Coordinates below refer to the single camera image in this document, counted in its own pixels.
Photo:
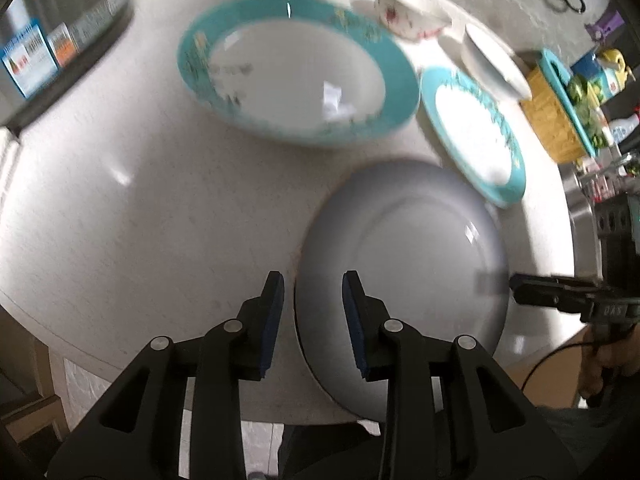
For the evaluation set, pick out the small teal-rimmed plate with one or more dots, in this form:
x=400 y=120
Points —
x=470 y=130

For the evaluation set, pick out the large teal-rimmed plate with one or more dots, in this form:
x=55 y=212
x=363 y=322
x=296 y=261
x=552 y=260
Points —
x=295 y=70

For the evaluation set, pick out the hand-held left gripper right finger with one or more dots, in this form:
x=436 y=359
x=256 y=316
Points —
x=352 y=330

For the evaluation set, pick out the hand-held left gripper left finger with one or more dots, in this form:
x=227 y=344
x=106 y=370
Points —
x=270 y=327

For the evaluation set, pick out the green leafy vegetables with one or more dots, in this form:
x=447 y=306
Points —
x=585 y=97

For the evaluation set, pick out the white bowl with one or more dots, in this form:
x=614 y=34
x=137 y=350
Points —
x=492 y=62

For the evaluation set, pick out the silver rice cooker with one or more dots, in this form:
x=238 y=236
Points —
x=55 y=30

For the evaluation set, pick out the teal colander basket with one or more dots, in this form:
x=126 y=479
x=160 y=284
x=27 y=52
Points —
x=567 y=85

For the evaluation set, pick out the person's right hand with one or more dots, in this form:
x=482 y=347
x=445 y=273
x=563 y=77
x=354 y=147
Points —
x=607 y=367

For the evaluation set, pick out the stainless steel sink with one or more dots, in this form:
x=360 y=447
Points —
x=582 y=220

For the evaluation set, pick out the large white plate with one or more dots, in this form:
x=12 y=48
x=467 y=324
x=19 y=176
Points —
x=410 y=260

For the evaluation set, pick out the purple packet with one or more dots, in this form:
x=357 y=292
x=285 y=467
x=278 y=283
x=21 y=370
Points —
x=606 y=26

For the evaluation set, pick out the white plastic bottle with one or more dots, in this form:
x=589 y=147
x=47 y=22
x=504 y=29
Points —
x=624 y=127

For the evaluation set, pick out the floral bowl with red rim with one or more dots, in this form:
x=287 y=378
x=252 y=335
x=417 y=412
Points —
x=407 y=12

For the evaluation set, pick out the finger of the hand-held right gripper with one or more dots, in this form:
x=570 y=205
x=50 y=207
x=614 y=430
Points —
x=545 y=291

